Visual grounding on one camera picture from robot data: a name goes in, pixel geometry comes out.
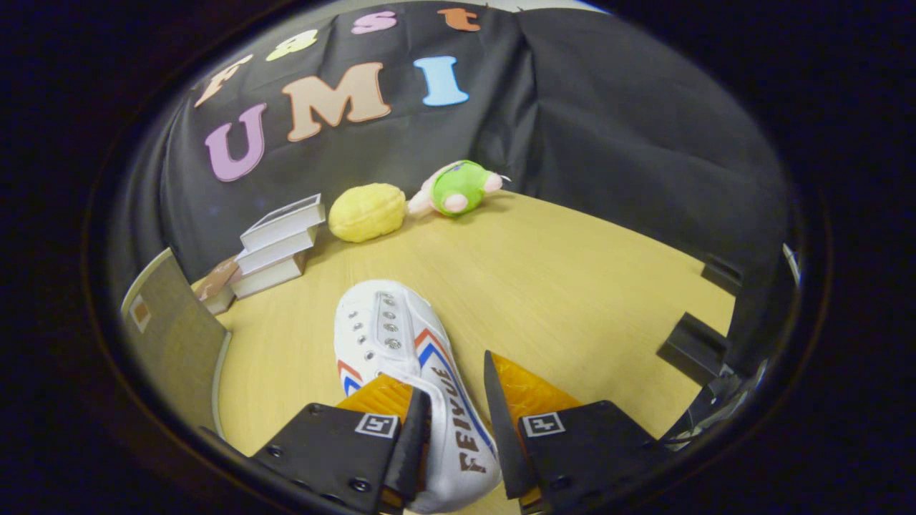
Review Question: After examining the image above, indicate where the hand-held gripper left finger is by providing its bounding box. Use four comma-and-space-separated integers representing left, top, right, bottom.
250, 373, 433, 515

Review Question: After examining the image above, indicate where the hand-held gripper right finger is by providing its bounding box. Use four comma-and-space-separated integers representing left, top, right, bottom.
484, 350, 671, 514

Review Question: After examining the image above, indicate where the white canvas shoe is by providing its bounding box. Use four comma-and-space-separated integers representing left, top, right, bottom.
333, 279, 502, 514

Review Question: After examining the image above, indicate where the grey fabric storage box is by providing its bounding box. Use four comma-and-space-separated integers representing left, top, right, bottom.
120, 247, 233, 438

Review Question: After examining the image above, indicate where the black table clamp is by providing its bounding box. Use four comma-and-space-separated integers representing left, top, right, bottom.
701, 254, 746, 295
657, 312, 731, 387

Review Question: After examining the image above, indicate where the white book with dark photo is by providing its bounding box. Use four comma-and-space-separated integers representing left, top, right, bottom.
240, 193, 326, 253

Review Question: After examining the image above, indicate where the yellow plush toy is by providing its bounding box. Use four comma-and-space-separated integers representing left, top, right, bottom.
328, 183, 407, 243

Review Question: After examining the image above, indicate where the pink and green plush toy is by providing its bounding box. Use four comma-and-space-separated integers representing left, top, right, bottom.
407, 160, 510, 218

